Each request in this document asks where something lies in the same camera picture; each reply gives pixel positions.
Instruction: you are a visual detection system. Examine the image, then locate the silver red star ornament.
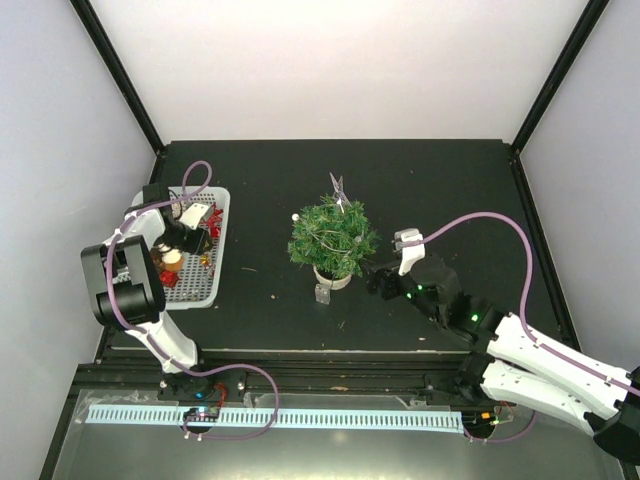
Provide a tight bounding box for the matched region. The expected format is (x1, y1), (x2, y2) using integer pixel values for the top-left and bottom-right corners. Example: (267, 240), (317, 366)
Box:
(330, 173), (351, 213)

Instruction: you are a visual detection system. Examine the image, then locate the small green christmas tree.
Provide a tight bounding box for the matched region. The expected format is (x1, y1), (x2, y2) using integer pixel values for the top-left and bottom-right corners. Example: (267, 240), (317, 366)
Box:
(287, 196), (379, 280)

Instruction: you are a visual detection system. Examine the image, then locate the light blue cable duct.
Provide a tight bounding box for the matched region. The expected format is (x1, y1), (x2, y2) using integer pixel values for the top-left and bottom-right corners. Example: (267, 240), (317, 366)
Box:
(85, 404), (464, 434)

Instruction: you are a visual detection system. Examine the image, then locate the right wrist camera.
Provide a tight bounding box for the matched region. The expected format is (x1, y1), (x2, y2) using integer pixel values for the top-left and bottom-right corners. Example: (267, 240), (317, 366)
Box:
(393, 228), (426, 276)

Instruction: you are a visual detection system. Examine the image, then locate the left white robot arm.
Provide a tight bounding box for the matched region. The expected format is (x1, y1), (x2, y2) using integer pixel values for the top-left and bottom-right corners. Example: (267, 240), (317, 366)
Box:
(80, 183), (215, 399)

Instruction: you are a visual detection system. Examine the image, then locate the white round wooden ornament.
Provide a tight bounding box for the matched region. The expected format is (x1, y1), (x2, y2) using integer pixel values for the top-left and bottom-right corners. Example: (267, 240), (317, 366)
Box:
(161, 249), (184, 272)

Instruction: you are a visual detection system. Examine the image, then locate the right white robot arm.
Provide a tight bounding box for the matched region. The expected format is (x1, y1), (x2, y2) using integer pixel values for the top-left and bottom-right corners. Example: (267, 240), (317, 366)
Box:
(361, 255), (639, 465)

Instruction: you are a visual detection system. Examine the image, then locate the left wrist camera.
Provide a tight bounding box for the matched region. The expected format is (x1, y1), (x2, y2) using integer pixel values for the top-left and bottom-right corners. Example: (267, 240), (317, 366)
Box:
(178, 203), (210, 230)

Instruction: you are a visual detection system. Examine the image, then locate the white plastic basket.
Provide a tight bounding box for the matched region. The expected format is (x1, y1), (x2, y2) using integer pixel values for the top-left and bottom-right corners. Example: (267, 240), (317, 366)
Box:
(121, 184), (231, 310)

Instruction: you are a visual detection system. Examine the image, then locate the white bulb light string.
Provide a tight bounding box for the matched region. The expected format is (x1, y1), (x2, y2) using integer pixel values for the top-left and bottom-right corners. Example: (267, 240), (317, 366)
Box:
(291, 213), (369, 305)

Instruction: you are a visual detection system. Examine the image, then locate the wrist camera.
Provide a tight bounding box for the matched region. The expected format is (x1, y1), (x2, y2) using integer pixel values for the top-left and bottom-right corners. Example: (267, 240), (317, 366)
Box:
(178, 203), (210, 230)
(393, 228), (426, 276)

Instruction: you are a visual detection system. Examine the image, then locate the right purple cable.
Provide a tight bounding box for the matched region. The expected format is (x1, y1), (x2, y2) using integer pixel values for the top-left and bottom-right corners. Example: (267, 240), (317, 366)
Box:
(414, 211), (640, 396)

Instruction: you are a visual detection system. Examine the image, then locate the brown pine cone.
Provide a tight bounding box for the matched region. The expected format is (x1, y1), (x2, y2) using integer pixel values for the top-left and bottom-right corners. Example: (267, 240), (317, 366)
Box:
(150, 249), (164, 269)

